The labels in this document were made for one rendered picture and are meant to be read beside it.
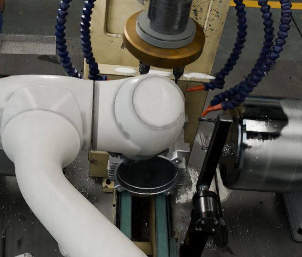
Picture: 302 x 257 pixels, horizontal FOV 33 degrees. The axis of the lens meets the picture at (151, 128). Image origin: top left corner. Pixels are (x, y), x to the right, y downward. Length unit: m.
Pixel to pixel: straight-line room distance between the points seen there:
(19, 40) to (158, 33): 1.60
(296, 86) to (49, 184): 1.48
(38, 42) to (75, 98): 1.94
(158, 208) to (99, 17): 0.51
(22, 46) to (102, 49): 1.24
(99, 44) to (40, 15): 2.11
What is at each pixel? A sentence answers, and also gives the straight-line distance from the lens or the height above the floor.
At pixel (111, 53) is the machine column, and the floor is 1.12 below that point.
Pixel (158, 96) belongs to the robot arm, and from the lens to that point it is 0.66.
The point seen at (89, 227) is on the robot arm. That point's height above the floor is 1.53.
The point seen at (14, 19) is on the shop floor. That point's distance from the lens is 3.46.
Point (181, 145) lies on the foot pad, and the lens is 1.25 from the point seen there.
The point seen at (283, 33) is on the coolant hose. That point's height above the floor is 1.40.
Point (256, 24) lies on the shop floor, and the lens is 3.73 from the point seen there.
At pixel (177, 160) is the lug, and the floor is 1.08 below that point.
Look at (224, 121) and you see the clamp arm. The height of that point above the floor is 1.25.
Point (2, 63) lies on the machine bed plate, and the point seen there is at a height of 0.80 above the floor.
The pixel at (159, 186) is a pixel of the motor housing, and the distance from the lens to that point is 1.31.
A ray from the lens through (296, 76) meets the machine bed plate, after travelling 2.02.
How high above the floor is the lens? 1.99
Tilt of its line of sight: 46 degrees down
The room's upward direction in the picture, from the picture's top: 11 degrees clockwise
